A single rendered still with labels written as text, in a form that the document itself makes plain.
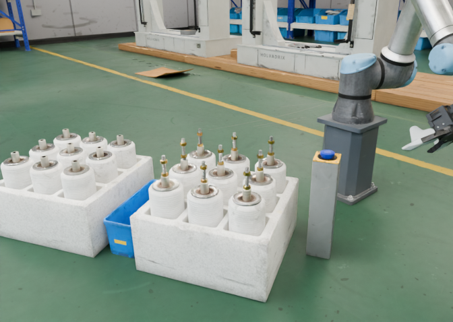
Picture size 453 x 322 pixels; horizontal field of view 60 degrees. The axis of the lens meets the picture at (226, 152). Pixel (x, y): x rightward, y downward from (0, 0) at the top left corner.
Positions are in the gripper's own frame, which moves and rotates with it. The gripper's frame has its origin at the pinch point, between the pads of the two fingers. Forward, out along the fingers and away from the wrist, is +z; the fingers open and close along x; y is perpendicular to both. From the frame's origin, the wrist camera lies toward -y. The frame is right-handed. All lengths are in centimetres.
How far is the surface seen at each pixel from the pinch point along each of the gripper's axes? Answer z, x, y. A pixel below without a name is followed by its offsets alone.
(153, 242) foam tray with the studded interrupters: 49, 63, -6
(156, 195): 40, 64, 5
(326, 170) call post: 12.7, 26.5, -0.2
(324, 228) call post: 24.6, 20.7, -12.7
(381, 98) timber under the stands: 63, -141, 86
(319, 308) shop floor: 26, 33, -33
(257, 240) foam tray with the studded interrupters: 24, 48, -14
